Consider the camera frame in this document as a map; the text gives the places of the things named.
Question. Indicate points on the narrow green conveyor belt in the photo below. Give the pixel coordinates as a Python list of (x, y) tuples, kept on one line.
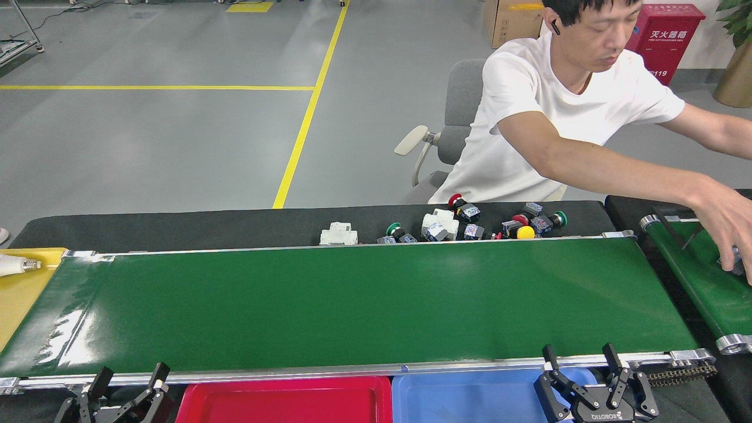
[(705, 282)]

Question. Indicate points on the white circuit breaker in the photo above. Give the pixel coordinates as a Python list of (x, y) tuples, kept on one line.
[(443, 217), (339, 235)]

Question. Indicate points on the potted plant gold pot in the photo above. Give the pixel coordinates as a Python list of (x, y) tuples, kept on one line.
[(737, 82)]

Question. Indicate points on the grey switch contact block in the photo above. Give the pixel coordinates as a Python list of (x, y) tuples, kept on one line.
[(533, 208)]

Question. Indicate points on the blue plastic bin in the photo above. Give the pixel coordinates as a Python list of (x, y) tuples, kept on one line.
[(464, 399)]

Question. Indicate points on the brown cardboard box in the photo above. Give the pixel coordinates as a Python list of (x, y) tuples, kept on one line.
[(511, 23)]

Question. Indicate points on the long green conveyor belt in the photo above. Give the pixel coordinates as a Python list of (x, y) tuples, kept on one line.
[(352, 305)]

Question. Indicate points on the white light bulb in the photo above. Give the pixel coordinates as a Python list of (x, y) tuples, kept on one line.
[(12, 265)]

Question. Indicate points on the red plastic bin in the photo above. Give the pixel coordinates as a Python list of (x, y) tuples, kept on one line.
[(282, 405)]

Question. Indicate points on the red push button switch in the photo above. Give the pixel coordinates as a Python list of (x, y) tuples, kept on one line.
[(473, 231), (520, 220)]

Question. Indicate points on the green mushroom button switch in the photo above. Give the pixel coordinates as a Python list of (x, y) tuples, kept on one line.
[(559, 218)]

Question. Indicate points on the person's right hand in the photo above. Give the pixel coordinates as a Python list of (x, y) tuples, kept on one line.
[(728, 229)]

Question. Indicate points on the person's right forearm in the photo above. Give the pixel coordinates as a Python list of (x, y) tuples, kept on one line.
[(617, 170)]

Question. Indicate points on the metal frame rack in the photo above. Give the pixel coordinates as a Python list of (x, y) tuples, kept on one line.
[(14, 50)]

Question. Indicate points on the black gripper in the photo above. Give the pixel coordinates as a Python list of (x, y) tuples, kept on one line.
[(605, 414)]

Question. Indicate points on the red fire extinguisher box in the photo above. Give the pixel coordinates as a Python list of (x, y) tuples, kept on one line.
[(670, 35)]

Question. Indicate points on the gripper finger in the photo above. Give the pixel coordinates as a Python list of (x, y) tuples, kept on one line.
[(144, 399), (76, 408)]

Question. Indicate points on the grey office chair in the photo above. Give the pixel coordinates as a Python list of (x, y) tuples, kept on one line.
[(464, 100)]

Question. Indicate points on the person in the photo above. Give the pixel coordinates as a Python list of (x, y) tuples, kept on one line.
[(552, 117)]

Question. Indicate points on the black guide frame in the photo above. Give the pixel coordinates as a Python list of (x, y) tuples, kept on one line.
[(670, 226)]

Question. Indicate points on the black earpiece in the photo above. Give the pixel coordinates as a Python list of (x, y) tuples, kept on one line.
[(554, 27)]

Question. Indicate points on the red mushroom button switch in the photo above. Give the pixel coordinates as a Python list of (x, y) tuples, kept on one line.
[(469, 212)]

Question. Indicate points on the blue switch contact block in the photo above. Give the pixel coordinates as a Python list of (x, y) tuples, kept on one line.
[(436, 232)]

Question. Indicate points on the yellow plastic tray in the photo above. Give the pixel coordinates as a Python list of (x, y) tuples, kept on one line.
[(23, 294)]

